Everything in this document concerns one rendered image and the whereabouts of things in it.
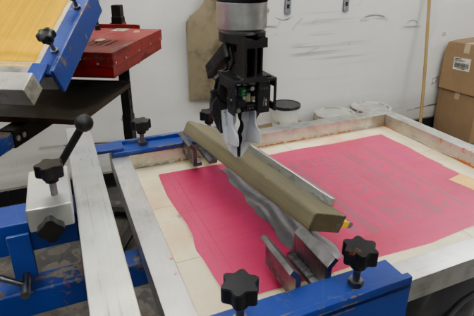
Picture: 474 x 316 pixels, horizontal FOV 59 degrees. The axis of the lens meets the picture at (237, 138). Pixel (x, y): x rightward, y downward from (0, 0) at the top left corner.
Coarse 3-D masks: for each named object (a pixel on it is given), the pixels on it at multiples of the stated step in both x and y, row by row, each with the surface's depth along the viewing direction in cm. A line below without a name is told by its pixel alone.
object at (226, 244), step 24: (432, 168) 94; (456, 192) 84; (240, 216) 76; (456, 216) 76; (216, 240) 69; (240, 240) 69; (336, 240) 69; (384, 240) 69; (408, 240) 69; (432, 240) 69; (216, 264) 64; (240, 264) 64; (264, 264) 64; (336, 264) 64; (264, 288) 59
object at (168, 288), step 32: (288, 128) 107; (320, 128) 110; (352, 128) 115; (416, 128) 108; (128, 160) 90; (160, 160) 95; (128, 192) 77; (160, 256) 60; (416, 256) 60; (448, 256) 60; (160, 288) 54; (416, 288) 56
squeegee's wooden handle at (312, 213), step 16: (192, 128) 84; (208, 128) 86; (208, 144) 79; (224, 144) 78; (224, 160) 75; (240, 160) 72; (256, 160) 75; (240, 176) 71; (256, 176) 68; (272, 176) 68; (272, 192) 65; (288, 192) 63; (304, 192) 66; (288, 208) 62; (304, 208) 59; (320, 208) 61; (304, 224) 59; (320, 224) 59; (336, 224) 62
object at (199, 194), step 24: (336, 144) 106; (360, 144) 106; (384, 144) 106; (216, 168) 94; (408, 168) 94; (168, 192) 84; (192, 192) 84; (216, 192) 84; (240, 192) 84; (192, 216) 76; (216, 216) 76
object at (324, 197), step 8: (256, 152) 78; (264, 152) 78; (264, 160) 76; (272, 160) 75; (280, 168) 73; (288, 168) 73; (288, 176) 71; (296, 176) 70; (304, 184) 68; (312, 184) 68; (312, 192) 67; (320, 192) 66; (328, 200) 64
